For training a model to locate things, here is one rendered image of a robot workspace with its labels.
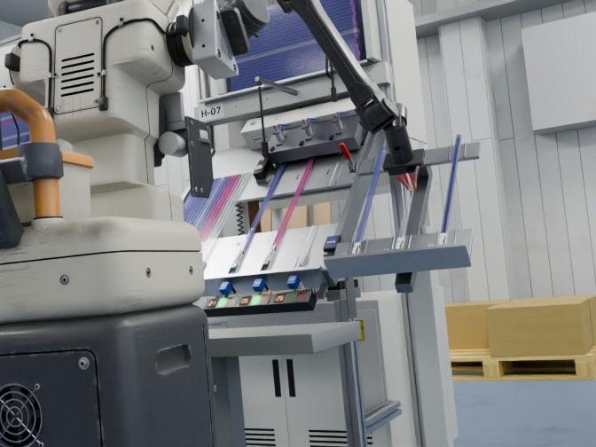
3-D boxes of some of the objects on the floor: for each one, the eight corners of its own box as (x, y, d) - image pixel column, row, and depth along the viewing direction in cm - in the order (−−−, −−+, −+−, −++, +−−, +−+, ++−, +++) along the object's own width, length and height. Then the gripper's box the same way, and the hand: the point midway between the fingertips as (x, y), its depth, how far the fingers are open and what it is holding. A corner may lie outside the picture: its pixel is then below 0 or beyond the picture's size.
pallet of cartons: (612, 358, 453) (604, 293, 456) (599, 380, 384) (591, 302, 387) (438, 363, 506) (432, 303, 509) (400, 382, 437) (393, 314, 440)
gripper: (376, 151, 180) (391, 199, 189) (416, 145, 176) (430, 194, 185) (380, 136, 185) (396, 183, 194) (419, 129, 181) (433, 178, 190)
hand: (411, 185), depth 189 cm, fingers closed, pressing on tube
